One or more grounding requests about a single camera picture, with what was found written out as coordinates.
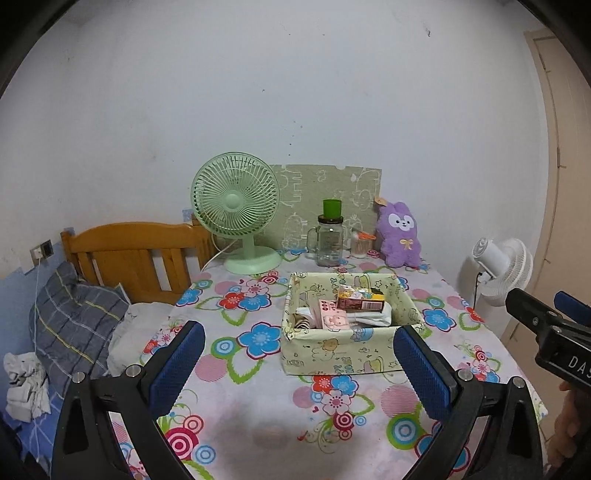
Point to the person's right hand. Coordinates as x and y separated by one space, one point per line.
564 434

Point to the grey plaid pillow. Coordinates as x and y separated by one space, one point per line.
74 318

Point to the glass jar green lid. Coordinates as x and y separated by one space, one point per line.
328 244

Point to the off-white blanket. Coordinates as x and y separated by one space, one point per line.
138 332

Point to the blue bed sheet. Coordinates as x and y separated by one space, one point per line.
37 438

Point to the white crumpled cloth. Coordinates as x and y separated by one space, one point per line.
25 383

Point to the wooden bed headboard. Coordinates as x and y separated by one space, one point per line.
124 249

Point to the small jar orange lid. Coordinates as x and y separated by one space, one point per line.
361 247

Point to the pink packet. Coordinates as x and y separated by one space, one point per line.
332 318

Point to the floral tablecloth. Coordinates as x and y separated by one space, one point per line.
258 415

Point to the white cloth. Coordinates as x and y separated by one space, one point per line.
25 383
369 318

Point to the green desk fan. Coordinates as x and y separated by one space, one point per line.
231 203

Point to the light blue wall panel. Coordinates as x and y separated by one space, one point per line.
18 314

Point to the purple plush toy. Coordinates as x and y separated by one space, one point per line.
399 240

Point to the white standing fan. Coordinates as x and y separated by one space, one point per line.
508 272

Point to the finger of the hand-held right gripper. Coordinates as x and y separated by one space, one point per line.
572 304
531 309

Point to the yellow patterned fabric box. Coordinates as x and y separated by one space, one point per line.
323 355

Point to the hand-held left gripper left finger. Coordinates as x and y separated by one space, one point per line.
178 364

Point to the cartoon print snack box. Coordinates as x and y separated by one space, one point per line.
360 304

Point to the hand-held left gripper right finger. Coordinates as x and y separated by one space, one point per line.
420 374

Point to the beige door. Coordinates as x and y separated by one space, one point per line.
568 207

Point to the green patterned board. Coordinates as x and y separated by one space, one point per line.
314 194

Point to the wall socket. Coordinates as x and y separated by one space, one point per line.
41 251

